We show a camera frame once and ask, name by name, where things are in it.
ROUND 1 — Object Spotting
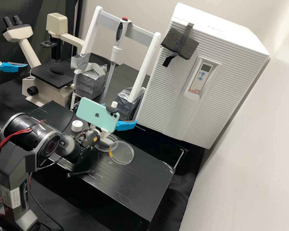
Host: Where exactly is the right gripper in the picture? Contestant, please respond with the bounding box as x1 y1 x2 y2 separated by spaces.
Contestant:
100 119 138 145

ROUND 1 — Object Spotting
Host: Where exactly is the white-capped bottle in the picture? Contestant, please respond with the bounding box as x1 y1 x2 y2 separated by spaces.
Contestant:
71 120 84 133

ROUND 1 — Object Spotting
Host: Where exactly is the petri dish lid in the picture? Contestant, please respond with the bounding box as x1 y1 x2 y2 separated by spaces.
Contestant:
96 133 119 152

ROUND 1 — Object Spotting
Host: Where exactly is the grey taped block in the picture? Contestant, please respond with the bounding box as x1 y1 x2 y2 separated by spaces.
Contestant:
72 56 108 100
116 87 146 121

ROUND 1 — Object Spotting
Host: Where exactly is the petri dish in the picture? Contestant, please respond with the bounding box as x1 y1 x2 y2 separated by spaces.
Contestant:
109 140 135 165

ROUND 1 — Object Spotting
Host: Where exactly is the black platform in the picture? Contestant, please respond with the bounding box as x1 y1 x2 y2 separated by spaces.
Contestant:
86 54 191 170
0 100 177 225

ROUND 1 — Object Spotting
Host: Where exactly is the incubator door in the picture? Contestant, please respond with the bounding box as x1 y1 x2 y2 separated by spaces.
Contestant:
136 15 270 150

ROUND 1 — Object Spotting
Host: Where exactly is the white pipette stand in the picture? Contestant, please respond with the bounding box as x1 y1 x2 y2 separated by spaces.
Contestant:
73 6 162 100

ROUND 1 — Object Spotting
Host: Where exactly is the cream microscope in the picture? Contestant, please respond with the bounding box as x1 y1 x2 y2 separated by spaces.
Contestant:
2 13 85 108

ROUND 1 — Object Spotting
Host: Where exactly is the pipette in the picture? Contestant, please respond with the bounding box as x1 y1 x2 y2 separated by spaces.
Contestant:
103 17 132 100

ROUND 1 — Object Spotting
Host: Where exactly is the white incubator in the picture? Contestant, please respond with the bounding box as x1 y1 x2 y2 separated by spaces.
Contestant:
171 2 270 58

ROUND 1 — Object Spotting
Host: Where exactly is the right wrist camera phone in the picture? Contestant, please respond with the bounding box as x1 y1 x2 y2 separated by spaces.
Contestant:
76 97 121 134

